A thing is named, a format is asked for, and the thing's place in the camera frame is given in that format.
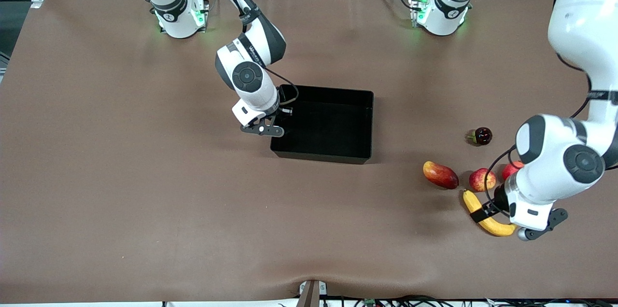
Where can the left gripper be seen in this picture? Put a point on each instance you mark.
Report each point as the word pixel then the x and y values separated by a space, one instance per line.
pixel 500 198

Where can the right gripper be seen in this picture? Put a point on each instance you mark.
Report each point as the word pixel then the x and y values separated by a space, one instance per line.
pixel 279 112

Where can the yellow banana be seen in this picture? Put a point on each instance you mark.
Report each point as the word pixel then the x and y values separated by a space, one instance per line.
pixel 497 227

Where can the black plastic box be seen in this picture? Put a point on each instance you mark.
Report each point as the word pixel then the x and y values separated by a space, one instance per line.
pixel 333 123

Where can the red yellow mango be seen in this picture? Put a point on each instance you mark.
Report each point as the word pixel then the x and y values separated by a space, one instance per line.
pixel 440 174

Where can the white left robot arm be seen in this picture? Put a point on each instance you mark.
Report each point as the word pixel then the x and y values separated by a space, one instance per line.
pixel 579 22

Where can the red yellow apple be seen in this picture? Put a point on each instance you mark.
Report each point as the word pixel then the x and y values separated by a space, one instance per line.
pixel 482 180

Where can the red pomegranate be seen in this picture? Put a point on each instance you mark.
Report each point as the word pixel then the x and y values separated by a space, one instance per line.
pixel 510 171

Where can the dark purple mangosteen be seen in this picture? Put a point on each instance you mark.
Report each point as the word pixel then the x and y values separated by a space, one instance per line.
pixel 483 135

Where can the small green circuit board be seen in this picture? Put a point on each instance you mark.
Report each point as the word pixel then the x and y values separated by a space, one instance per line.
pixel 369 302

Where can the brown silver camera mount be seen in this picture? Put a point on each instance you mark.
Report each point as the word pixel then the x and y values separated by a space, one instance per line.
pixel 311 295

